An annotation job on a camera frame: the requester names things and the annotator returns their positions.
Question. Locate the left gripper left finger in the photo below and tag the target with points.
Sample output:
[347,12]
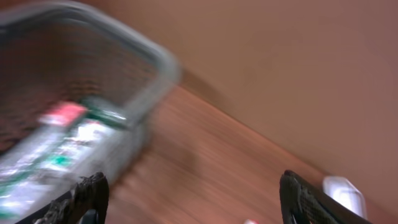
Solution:
[86,202]

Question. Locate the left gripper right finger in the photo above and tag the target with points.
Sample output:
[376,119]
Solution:
[302,203]

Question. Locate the red slim stick packet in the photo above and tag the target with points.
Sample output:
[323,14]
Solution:
[248,221]

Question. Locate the white barcode scanner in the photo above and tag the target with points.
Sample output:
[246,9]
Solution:
[346,194]

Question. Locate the green white snack pack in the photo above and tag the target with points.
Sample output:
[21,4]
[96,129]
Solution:
[55,173]
[25,154]

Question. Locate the red juice carton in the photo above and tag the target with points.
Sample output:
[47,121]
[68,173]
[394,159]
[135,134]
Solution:
[63,114]

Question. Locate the dark green box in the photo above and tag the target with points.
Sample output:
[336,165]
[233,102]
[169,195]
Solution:
[104,111]

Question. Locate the grey plastic mesh basket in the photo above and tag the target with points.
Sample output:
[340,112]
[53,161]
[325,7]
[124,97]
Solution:
[64,51]

